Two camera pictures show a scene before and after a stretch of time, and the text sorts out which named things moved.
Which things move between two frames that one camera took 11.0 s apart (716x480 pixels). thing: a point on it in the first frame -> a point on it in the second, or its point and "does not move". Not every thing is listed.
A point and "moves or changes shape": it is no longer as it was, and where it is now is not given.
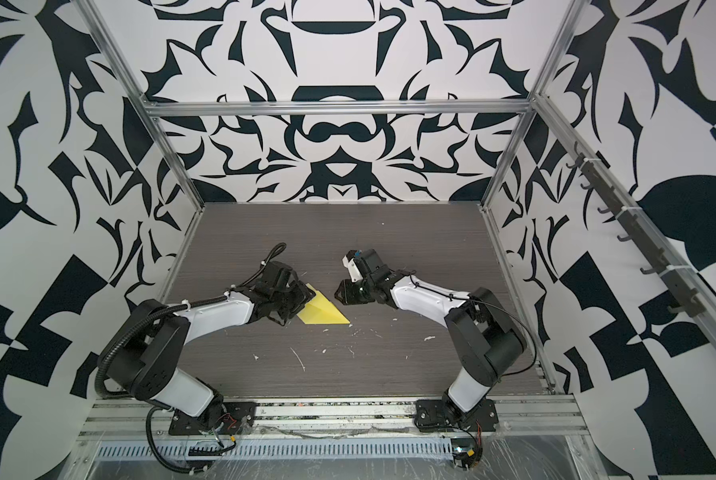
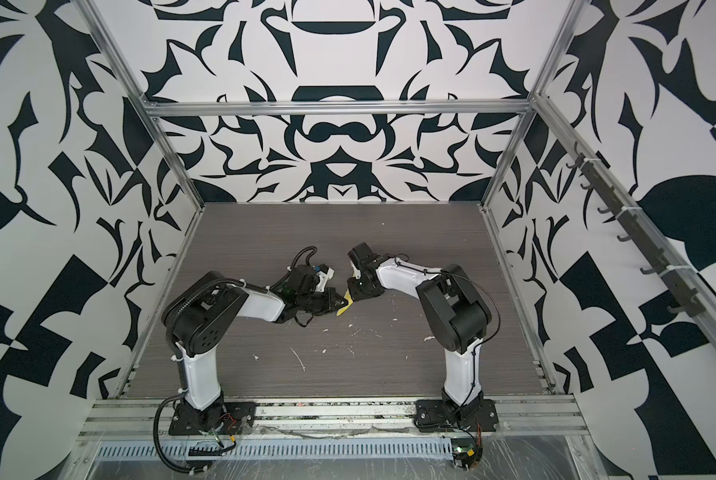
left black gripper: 304,295 -> 331,297
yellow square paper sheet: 320,310 moves or changes shape
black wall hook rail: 671,274 does not move
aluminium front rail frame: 130,419 does not move
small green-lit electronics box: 465,452 does not move
